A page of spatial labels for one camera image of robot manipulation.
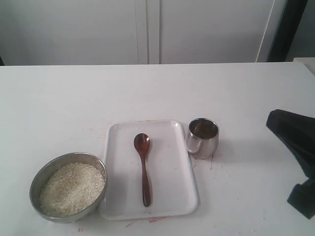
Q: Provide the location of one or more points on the white cabinet doors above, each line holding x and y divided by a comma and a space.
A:
71, 32

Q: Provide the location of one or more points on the white rice pile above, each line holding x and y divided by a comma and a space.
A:
71, 189

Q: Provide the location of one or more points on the dark vertical post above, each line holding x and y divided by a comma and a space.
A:
295, 34

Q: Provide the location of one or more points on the beige side table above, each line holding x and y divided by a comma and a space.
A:
305, 60

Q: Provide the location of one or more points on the small steel cup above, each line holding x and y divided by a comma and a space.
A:
202, 138

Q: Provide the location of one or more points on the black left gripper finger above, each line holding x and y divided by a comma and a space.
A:
297, 132

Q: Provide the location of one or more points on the brown wooden spoon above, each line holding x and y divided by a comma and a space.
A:
142, 146

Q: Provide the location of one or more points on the steel rice bowl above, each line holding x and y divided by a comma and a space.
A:
50, 168

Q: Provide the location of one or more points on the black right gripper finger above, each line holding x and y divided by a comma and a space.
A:
302, 198

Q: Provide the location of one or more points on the white plastic tray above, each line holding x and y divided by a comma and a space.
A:
169, 168

